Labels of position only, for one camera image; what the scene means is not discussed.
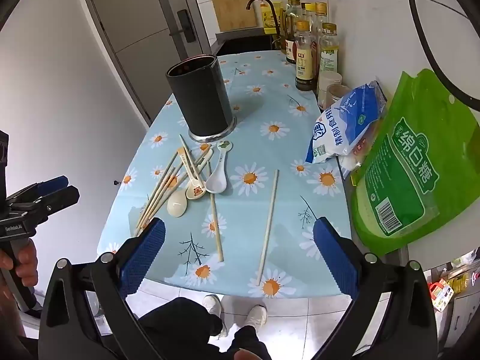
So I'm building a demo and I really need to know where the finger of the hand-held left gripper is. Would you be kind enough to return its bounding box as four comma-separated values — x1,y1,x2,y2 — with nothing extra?
10,185,81,230
7,175,69,204

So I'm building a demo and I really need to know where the person's leg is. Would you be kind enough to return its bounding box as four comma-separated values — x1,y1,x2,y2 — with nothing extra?
138,296,224,360
229,325,272,360

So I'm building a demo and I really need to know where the white shoe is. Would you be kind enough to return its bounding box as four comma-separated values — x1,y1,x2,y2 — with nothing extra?
202,294,229,338
244,305,268,336

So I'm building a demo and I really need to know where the plain cream spoon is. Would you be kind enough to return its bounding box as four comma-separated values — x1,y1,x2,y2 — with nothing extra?
167,148,214,218

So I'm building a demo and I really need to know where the person's left leg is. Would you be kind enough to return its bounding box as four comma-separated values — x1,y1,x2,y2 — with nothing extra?
138,296,224,360

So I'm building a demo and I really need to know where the wooden cutting board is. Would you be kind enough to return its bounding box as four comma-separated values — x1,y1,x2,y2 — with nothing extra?
208,0,257,32

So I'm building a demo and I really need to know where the white-lidded jar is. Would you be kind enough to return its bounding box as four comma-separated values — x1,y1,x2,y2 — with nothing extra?
316,71,343,100

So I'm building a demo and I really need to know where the white left shoe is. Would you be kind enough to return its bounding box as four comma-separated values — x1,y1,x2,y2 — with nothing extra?
202,294,229,338

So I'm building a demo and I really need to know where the blue and white salt bag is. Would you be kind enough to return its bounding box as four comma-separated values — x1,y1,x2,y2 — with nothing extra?
305,77,388,164

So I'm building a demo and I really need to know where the grey door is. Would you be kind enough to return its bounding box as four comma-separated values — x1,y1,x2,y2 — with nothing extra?
77,0,196,128

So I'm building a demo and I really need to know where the yellow detergent bottle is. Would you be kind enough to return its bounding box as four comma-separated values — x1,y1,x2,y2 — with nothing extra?
260,1,283,34

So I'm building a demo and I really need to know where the red snack packet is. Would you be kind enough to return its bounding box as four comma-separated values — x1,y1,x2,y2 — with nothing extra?
428,277,455,313

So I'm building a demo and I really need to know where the green sugar bag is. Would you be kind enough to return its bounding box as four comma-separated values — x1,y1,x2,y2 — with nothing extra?
350,68,480,256

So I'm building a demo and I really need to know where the dark bottle with beige label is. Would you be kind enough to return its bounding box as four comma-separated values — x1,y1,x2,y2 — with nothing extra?
293,20,319,92

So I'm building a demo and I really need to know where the dark bottle with red label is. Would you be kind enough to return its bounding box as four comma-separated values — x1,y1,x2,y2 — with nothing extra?
282,0,304,64

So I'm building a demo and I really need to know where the clear bag with red print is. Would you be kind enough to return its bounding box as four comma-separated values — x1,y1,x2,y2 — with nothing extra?
337,139,376,181

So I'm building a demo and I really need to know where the black door lock handle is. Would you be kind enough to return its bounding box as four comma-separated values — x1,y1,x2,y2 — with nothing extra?
176,8,196,43

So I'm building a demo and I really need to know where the tall yellow-capped bottle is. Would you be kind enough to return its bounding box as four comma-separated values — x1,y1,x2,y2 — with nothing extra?
313,2,330,46

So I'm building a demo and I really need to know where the person's left hand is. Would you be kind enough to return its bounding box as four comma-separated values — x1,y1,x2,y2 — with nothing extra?
0,238,40,289

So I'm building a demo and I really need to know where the black cylindrical utensil holder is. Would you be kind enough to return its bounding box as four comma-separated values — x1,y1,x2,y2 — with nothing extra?
166,55,238,143

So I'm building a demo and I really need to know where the bundle of beige chopsticks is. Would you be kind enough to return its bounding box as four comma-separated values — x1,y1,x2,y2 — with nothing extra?
134,134,212,238

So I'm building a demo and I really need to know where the black faucet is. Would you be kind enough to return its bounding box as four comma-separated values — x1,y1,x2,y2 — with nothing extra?
245,0,283,50

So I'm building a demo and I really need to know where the white cable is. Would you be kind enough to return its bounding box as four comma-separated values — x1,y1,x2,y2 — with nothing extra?
256,169,280,286

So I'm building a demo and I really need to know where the clear plastic bag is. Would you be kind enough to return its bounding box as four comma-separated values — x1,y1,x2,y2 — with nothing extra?
446,249,480,291

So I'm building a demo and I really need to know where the white spoon with green print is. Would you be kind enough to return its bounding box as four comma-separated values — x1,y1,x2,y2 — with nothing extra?
205,140,233,194

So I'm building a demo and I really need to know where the white right shoe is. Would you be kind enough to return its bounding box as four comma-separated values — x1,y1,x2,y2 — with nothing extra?
244,305,268,336

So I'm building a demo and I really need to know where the oil bottle with green label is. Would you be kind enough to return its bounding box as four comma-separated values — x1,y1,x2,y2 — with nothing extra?
318,22,340,77

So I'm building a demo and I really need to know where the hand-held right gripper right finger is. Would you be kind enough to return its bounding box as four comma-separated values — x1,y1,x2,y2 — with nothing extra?
311,217,439,360

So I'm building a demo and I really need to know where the single beige chopstick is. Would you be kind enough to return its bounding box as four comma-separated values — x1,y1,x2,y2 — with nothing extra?
208,157,224,263

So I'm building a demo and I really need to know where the clear jar with brown contents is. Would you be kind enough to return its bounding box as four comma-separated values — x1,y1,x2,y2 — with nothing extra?
325,84,355,112

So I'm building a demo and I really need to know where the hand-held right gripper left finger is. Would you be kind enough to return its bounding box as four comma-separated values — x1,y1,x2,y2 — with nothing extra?
37,217,166,360

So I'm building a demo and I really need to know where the black sink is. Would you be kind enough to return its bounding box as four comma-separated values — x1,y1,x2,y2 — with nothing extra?
210,28,286,58

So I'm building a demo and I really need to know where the person's right leg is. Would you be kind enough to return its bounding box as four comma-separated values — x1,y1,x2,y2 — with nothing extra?
229,325,272,360

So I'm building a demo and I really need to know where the beige spoon with brown print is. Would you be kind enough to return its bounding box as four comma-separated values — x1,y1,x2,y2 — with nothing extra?
177,147,207,200

